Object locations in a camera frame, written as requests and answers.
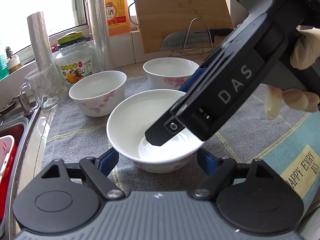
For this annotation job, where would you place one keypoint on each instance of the steel sink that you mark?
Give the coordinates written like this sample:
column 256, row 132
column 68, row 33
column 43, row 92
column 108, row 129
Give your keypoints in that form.
column 12, row 118

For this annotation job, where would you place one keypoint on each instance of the glass jar green lid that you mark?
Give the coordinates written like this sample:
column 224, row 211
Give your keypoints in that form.
column 76, row 58

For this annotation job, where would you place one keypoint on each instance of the grey blue checked mat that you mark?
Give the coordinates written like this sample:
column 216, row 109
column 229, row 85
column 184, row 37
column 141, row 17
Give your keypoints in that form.
column 247, row 135

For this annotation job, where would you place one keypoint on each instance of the steel cleaver knife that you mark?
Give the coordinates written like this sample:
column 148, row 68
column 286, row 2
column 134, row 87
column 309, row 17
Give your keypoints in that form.
column 177, row 40

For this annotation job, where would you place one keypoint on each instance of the steel kitchen faucet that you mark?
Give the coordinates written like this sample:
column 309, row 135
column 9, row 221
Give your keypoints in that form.
column 25, row 104

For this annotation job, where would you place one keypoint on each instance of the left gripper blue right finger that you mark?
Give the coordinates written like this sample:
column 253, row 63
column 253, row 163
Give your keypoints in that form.
column 208, row 162

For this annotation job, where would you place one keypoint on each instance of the small potted plant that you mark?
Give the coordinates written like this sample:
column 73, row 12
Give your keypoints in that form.
column 13, row 61

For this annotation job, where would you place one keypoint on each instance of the metal wire rack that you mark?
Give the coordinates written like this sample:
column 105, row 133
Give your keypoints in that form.
column 187, row 51

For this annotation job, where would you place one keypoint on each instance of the short plastic bag roll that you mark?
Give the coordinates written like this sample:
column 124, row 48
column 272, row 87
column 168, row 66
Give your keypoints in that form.
column 40, row 44

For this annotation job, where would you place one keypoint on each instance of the clear plastic wrap roll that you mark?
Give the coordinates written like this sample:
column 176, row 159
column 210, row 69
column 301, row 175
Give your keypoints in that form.
column 101, row 38

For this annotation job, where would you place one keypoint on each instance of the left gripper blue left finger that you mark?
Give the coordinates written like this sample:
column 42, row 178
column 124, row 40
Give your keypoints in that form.
column 107, row 161

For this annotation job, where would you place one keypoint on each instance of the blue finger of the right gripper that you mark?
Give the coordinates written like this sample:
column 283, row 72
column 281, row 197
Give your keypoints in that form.
column 188, row 84
column 159, row 132

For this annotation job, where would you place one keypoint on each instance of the orange cooking wine jug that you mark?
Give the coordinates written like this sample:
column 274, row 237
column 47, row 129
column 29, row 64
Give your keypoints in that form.
column 117, row 17

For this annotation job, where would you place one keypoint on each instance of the bamboo cutting board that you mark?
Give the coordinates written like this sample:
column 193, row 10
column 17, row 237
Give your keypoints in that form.
column 159, row 18

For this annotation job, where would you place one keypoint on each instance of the green dish soap bottle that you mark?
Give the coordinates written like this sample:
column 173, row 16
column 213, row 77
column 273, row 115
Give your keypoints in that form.
column 3, row 67

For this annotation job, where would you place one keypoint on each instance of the red plastic basin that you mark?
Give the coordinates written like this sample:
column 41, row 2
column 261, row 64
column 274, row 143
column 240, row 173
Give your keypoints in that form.
column 16, row 131

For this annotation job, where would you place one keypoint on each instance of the clear glass mug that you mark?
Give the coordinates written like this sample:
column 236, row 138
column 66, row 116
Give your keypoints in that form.
column 43, row 85

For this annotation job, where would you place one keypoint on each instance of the white floral bowl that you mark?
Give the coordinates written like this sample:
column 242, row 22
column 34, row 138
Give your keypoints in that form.
column 134, row 132
column 98, row 94
column 169, row 72

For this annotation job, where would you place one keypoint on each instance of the gloved right hand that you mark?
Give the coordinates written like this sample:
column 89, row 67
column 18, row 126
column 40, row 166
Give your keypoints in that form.
column 285, row 86

